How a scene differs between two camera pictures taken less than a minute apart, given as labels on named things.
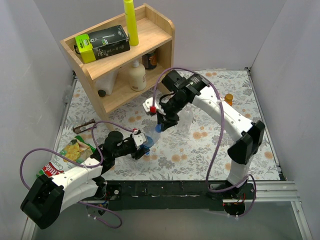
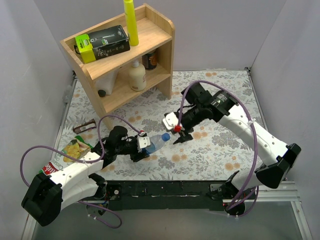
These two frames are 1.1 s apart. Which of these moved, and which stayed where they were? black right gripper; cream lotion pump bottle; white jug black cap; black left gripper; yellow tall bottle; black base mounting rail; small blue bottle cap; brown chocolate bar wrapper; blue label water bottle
Moved: black right gripper; small blue bottle cap; blue label water bottle
Stayed: yellow tall bottle; cream lotion pump bottle; brown chocolate bar wrapper; black base mounting rail; white jug black cap; black left gripper
